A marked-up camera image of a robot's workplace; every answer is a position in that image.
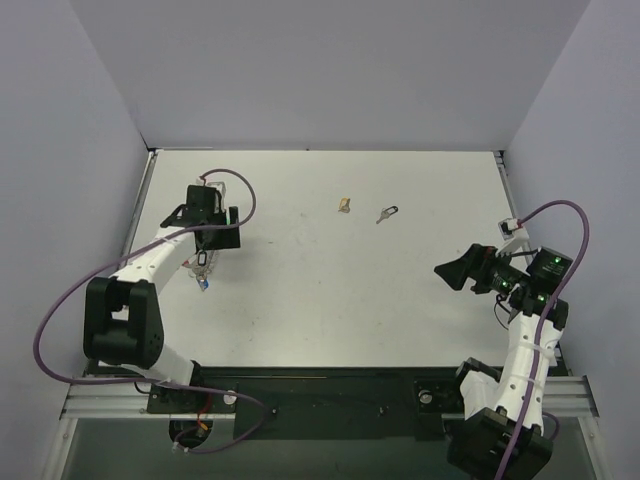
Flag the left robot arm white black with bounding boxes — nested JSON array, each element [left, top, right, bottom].
[[83, 182, 241, 412]]

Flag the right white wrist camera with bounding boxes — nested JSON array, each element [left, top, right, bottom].
[[497, 218, 529, 257]]

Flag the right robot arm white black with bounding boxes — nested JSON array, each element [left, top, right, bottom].
[[434, 244, 573, 479]]

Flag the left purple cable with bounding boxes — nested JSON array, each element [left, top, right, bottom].
[[32, 168, 274, 455]]

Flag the key with black ring tag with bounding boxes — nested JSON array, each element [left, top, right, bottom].
[[376, 205, 399, 224]]

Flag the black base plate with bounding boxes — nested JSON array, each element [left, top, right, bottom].
[[147, 367, 464, 441]]

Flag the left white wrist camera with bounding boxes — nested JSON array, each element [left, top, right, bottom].
[[196, 178, 227, 203]]

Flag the key with blue tag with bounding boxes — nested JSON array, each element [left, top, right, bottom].
[[197, 277, 209, 292]]

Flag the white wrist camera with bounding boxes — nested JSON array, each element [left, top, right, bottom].
[[497, 218, 529, 257], [196, 178, 227, 203]]

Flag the aluminium frame rail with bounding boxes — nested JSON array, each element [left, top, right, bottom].
[[61, 376, 599, 420]]

